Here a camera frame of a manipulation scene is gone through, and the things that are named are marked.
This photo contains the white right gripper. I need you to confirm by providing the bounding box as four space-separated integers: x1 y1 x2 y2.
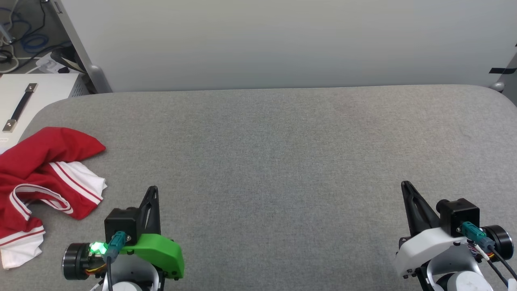
393 180 471 279

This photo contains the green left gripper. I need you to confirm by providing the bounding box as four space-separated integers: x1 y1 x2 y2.
119 186 185 280

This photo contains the red and white basketball jersey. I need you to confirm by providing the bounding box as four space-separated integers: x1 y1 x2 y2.
0 127 108 270

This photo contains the white cabinet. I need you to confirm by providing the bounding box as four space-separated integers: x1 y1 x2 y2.
0 73 90 154

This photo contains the white power strip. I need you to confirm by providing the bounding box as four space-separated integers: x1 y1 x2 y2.
36 54 65 74

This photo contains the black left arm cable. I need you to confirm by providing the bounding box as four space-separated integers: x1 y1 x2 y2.
105 231 132 291

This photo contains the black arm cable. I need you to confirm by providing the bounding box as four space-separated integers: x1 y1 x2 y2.
460 221 517 285
105 231 132 291

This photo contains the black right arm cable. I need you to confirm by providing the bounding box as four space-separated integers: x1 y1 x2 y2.
460 221 517 285

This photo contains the grey post with round foot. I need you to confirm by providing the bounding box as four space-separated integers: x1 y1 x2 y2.
490 52 517 106

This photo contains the grey metal frame leg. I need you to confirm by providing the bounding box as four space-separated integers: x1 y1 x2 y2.
52 0 113 94

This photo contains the black cabinet handle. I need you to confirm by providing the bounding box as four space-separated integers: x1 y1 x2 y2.
2 83 39 133

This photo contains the blue coiled cable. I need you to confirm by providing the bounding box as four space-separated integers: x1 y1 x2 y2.
12 8 50 54

